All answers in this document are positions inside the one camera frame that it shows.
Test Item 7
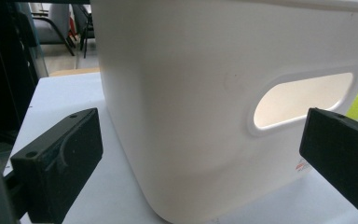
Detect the black cabinet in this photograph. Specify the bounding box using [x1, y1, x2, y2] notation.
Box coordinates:
[0, 0, 49, 147]

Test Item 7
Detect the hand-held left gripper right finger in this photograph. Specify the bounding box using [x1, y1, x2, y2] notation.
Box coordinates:
[298, 107, 358, 224]

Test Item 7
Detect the white plastic storage bin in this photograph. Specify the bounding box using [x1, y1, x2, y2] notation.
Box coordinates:
[89, 0, 358, 224]

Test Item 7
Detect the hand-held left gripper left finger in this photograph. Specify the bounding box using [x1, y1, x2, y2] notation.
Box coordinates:
[9, 107, 104, 224]

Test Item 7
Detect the grey chair black frame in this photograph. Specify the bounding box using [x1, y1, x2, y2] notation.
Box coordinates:
[27, 2, 95, 60]

